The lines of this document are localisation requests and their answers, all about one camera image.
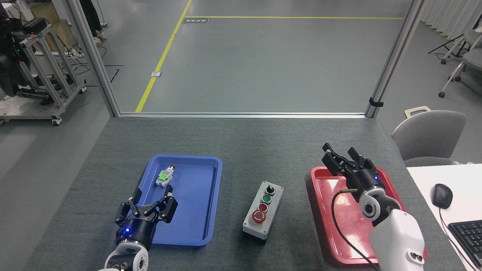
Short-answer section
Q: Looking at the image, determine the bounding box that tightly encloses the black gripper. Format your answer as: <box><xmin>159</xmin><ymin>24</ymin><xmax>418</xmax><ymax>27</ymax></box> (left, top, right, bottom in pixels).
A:
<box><xmin>321</xmin><ymin>142</ymin><xmax>387</xmax><ymax>195</ymax></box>
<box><xmin>114</xmin><ymin>184</ymin><xmax>178</xmax><ymax>251</ymax></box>

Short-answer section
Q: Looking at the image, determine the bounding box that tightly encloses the grey control box with buttons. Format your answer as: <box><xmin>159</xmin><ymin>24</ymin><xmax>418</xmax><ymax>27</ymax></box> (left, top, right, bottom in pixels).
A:
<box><xmin>242</xmin><ymin>180</ymin><xmax>285</xmax><ymax>245</ymax></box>

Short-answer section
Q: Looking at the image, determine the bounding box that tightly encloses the brown cardboard box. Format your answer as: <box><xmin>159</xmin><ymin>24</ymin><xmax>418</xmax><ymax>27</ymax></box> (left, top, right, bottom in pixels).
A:
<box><xmin>29</xmin><ymin>2</ymin><xmax>76</xmax><ymax>53</ymax></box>

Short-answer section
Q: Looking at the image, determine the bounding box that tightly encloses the blue plastic tray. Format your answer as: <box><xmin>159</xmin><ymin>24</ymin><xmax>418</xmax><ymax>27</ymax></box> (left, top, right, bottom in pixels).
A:
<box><xmin>120</xmin><ymin>154</ymin><xmax>223</xmax><ymax>247</ymax></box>

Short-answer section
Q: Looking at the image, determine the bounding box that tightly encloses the red plastic tray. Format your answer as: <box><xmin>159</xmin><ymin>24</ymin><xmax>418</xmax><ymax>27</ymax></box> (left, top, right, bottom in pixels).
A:
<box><xmin>310</xmin><ymin>166</ymin><xmax>428</xmax><ymax>265</ymax></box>

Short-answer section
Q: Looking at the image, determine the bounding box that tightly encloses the grey shell chair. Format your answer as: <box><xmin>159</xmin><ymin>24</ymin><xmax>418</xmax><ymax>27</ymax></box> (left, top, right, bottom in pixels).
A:
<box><xmin>390</xmin><ymin>106</ymin><xmax>468</xmax><ymax>167</ymax></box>

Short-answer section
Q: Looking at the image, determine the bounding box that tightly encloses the black computer mouse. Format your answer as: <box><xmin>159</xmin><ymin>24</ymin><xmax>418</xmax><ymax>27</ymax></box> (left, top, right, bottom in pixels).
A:
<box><xmin>431</xmin><ymin>183</ymin><xmax>454</xmax><ymax>210</ymax></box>

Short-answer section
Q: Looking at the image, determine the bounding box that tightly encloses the white desk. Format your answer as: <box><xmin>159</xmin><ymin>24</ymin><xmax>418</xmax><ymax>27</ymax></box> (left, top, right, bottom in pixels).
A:
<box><xmin>406</xmin><ymin>163</ymin><xmax>482</xmax><ymax>271</ymax></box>

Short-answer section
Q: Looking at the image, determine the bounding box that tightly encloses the black keyboard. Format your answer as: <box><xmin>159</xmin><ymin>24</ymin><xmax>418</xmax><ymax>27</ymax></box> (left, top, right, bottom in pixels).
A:
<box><xmin>447</xmin><ymin>220</ymin><xmax>482</xmax><ymax>270</ymax></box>

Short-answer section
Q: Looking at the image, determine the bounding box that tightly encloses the grey office chair on wheels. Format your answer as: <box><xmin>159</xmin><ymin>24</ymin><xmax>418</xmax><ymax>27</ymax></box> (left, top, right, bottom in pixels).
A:
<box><xmin>428</xmin><ymin>15</ymin><xmax>482</xmax><ymax>65</ymax></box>
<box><xmin>438</xmin><ymin>47</ymin><xmax>482</xmax><ymax>99</ymax></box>

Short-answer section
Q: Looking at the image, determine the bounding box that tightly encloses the white curtain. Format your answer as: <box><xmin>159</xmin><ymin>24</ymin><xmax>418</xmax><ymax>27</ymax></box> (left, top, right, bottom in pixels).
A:
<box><xmin>419</xmin><ymin>0</ymin><xmax>482</xmax><ymax>43</ymax></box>

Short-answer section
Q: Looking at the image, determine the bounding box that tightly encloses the person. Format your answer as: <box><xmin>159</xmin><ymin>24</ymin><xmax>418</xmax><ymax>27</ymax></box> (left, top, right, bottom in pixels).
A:
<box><xmin>79</xmin><ymin>0</ymin><xmax>107</xmax><ymax>47</ymax></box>

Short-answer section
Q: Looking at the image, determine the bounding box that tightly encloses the small white green push switch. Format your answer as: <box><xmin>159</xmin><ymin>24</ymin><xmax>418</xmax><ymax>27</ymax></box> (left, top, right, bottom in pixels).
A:
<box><xmin>155</xmin><ymin>164</ymin><xmax>177</xmax><ymax>188</ymax></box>

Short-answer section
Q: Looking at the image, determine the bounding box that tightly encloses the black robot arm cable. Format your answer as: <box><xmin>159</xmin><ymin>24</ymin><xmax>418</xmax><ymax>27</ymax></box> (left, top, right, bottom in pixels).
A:
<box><xmin>331</xmin><ymin>189</ymin><xmax>379</xmax><ymax>270</ymax></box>

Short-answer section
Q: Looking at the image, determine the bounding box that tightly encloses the silver table edge rail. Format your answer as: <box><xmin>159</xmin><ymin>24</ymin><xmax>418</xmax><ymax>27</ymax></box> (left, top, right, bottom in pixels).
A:
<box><xmin>119</xmin><ymin>111</ymin><xmax>368</xmax><ymax>119</ymax></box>

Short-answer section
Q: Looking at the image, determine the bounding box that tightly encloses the silver frame post with clip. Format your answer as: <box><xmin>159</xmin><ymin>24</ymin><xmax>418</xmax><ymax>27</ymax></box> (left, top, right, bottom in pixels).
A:
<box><xmin>364</xmin><ymin>0</ymin><xmax>426</xmax><ymax>119</ymax></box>

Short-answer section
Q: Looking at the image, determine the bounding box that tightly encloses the black mouse cable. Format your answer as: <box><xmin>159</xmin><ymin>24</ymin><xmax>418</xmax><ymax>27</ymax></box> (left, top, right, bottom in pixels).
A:
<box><xmin>438</xmin><ymin>207</ymin><xmax>479</xmax><ymax>271</ymax></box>

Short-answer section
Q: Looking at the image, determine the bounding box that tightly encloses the aluminium frame cart on wheels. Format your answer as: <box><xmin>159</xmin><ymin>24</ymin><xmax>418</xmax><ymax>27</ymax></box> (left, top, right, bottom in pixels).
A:
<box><xmin>0</xmin><ymin>18</ymin><xmax>88</xmax><ymax>126</ymax></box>

